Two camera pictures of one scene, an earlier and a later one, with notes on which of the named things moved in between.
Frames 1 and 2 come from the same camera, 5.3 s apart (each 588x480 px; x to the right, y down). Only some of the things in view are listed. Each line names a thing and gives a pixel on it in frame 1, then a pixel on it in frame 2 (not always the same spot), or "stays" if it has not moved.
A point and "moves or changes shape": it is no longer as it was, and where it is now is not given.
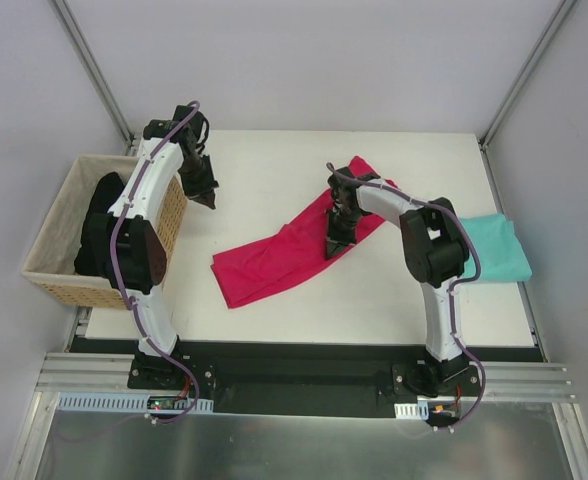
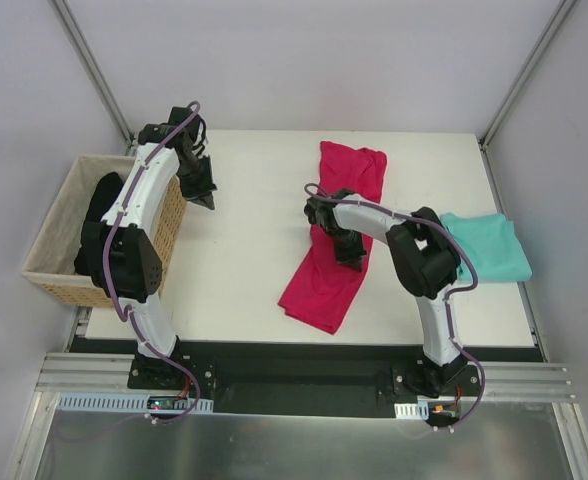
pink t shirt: (366, 175) moves or changes shape
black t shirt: (101, 196) stays
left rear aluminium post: (80, 48) stays
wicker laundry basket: (51, 261) stays
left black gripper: (199, 183) stays
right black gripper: (340, 233) → (348, 248)
